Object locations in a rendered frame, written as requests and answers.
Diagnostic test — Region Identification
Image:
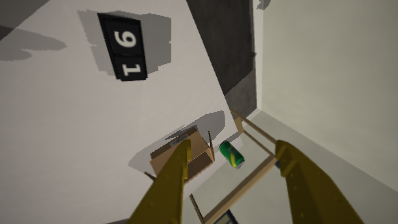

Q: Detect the black number cube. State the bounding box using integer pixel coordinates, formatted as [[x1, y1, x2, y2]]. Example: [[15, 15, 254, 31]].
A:
[[114, 54, 146, 82], [105, 19, 143, 55]]

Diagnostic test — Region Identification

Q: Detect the green drink can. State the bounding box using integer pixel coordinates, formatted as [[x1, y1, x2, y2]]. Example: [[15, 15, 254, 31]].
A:
[[219, 141, 246, 169]]

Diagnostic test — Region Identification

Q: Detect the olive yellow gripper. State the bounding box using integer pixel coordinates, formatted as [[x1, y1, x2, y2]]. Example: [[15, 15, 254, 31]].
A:
[[126, 139, 365, 224]]

